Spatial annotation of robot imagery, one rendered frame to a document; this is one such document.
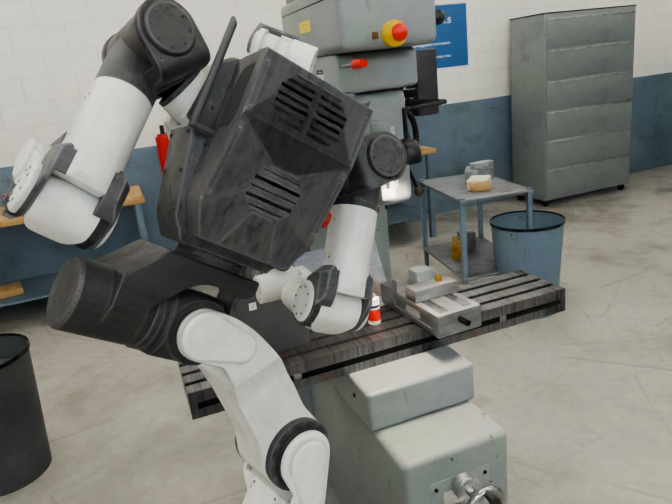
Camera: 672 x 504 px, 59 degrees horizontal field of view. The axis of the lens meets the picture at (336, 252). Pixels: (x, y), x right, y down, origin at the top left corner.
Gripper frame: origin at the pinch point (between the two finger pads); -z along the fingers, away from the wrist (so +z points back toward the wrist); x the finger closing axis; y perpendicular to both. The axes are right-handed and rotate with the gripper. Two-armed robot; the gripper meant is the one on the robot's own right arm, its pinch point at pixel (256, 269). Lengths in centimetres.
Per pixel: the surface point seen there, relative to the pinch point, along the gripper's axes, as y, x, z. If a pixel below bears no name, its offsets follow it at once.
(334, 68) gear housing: -54, 2, 10
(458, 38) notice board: -283, -252, -401
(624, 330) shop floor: -30, -264, -101
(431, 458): 30, -52, 29
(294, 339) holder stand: 16.3, -21.0, -8.7
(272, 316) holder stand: 11.5, -11.5, -7.3
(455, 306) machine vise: -9, -58, 9
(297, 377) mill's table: 25.0, -22.0, -0.2
